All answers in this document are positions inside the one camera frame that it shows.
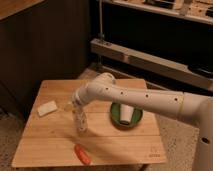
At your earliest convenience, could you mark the orange carrot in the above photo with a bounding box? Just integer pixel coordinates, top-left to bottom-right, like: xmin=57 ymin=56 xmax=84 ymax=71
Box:
xmin=74 ymin=144 xmax=91 ymax=165

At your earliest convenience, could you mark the metal shelf rack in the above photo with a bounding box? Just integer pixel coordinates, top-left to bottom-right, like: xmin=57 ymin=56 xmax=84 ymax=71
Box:
xmin=90 ymin=0 xmax=213 ymax=93

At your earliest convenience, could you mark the green plate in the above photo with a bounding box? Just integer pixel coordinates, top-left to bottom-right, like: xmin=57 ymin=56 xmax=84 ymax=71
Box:
xmin=110 ymin=103 xmax=143 ymax=128

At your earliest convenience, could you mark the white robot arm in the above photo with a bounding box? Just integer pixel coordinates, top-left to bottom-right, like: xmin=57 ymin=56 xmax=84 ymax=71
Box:
xmin=72 ymin=73 xmax=213 ymax=171

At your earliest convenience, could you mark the white labelled bottle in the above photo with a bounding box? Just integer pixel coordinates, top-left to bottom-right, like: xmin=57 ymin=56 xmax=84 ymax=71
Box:
xmin=73 ymin=110 xmax=88 ymax=132

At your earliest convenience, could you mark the wooden table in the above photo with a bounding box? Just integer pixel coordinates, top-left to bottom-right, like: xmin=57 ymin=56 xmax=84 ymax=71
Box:
xmin=12 ymin=80 xmax=167 ymax=168

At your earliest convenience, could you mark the white cup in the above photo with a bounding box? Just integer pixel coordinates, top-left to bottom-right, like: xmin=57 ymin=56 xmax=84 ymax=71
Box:
xmin=120 ymin=104 xmax=134 ymax=124

